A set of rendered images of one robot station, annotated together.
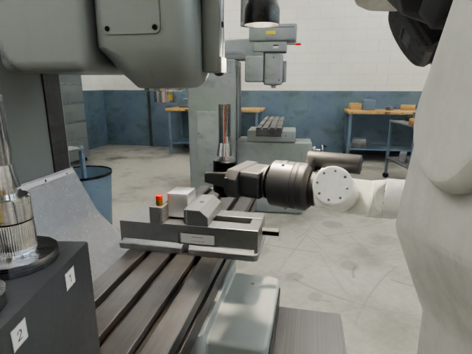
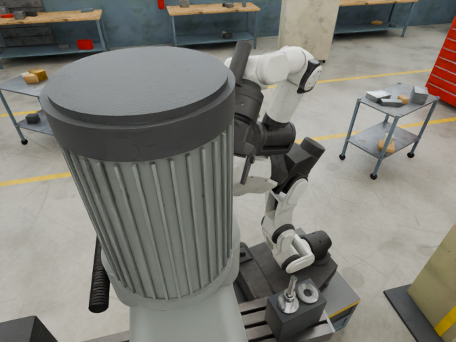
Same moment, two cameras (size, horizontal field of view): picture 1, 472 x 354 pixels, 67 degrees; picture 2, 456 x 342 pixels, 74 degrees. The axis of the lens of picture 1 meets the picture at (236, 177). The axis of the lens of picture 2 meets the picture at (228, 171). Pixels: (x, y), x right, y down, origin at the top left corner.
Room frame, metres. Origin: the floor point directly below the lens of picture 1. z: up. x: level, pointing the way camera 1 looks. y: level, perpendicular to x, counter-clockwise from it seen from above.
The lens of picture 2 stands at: (0.88, 0.72, 2.33)
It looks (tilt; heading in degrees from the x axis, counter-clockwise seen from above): 39 degrees down; 244
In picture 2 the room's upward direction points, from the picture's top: straight up
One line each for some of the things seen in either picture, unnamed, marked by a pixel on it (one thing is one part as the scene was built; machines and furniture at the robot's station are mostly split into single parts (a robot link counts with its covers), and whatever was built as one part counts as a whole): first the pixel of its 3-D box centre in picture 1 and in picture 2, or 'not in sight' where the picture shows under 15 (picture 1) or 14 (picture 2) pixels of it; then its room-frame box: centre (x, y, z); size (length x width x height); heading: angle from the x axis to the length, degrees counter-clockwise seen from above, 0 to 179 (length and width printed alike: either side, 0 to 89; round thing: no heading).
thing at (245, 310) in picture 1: (175, 305); not in sight; (0.77, 0.15, 0.79); 0.50 x 0.35 x 0.12; 78
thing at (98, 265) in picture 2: not in sight; (107, 218); (0.92, 0.15, 1.79); 0.45 x 0.04 x 0.04; 78
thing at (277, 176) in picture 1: (265, 182); not in sight; (0.67, -0.06, 1.13); 0.13 x 0.12 x 0.10; 153
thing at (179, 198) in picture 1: (182, 201); not in sight; (0.85, 0.14, 1.03); 0.06 x 0.05 x 0.06; 168
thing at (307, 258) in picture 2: not in sight; (292, 253); (-0.01, -0.17, 0.68); 0.21 x 0.20 x 0.13; 179
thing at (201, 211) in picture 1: (203, 209); not in sight; (0.83, 0.08, 1.02); 0.12 x 0.06 x 0.04; 168
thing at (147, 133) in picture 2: not in sight; (161, 185); (0.82, 0.40, 2.05); 0.20 x 0.20 x 0.32
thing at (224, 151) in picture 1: (224, 132); not in sight; (0.71, 0.02, 1.22); 0.03 x 0.03 x 0.11
